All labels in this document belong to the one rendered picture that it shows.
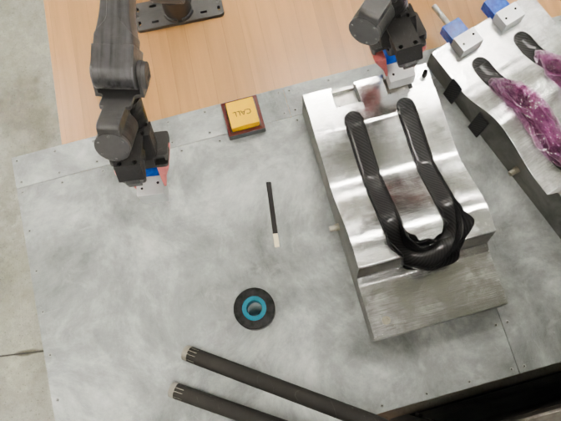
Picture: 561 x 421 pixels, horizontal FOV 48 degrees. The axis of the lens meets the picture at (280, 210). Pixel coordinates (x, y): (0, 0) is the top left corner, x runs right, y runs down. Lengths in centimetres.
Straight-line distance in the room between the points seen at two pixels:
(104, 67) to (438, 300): 72
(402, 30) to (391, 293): 48
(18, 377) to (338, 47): 145
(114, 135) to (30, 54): 156
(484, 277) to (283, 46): 65
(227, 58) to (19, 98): 119
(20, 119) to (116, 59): 145
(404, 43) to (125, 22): 45
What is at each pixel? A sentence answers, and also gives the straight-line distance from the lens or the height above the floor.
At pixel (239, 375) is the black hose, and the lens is 121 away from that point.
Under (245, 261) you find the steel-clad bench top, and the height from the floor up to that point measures 80.
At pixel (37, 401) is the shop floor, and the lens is 222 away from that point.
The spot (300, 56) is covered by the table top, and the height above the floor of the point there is 80.
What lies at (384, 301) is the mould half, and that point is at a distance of 122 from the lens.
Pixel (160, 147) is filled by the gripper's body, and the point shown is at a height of 103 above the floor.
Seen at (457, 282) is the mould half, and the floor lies 86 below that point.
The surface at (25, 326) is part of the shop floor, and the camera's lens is 224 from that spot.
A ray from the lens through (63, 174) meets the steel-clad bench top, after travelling 141.
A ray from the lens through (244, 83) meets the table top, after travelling 141.
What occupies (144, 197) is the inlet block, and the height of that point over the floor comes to 94.
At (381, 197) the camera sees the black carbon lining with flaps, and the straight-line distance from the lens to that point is 122.
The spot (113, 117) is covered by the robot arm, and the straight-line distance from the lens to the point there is 101.
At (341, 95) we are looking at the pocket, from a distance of 132.
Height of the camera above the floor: 206
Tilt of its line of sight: 75 degrees down
